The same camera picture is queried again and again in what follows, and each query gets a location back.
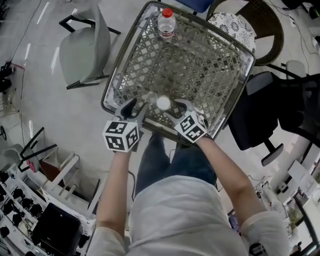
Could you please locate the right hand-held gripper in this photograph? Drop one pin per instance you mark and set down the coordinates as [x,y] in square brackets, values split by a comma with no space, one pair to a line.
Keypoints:
[191,127]

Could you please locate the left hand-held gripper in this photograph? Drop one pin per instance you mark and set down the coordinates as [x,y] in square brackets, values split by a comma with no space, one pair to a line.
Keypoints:
[120,136]

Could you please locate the person's right forearm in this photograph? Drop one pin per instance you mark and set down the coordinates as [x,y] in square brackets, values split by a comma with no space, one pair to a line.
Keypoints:
[230,180]

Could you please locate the person's left forearm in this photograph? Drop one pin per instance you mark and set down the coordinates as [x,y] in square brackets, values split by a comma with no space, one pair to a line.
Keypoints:
[115,190]

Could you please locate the wicker table with glass top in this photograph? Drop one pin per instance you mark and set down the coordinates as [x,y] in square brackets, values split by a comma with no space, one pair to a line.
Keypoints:
[190,65]

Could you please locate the person's legs in blue jeans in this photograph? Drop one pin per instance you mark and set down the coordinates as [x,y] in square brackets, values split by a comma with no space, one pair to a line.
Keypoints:
[155,162]

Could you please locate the black mesh office chair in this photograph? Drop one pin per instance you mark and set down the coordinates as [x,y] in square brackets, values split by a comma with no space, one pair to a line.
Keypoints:
[262,112]

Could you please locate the red-capped clear water bottle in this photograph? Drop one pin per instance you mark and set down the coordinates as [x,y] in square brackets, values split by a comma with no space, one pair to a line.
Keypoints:
[166,23]

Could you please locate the patterned seat cushion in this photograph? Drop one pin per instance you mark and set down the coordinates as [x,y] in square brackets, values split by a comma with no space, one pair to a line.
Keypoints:
[232,30]

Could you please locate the person's white shirt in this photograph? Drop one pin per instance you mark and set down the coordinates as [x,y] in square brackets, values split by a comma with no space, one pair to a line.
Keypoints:
[180,220]

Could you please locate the blue chair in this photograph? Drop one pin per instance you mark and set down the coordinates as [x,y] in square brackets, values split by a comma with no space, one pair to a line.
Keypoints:
[195,4]

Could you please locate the brown wicker chair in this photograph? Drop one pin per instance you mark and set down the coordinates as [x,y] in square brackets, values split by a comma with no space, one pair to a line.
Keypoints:
[267,30]

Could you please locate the black case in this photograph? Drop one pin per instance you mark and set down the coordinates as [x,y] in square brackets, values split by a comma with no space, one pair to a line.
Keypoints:
[56,228]

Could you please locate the white shelf with black items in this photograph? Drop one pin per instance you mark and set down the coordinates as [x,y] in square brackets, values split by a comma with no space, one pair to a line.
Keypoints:
[15,207]

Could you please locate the grey chair with black frame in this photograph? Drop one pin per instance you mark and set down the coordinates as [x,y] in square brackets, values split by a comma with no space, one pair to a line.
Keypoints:
[85,52]
[32,155]

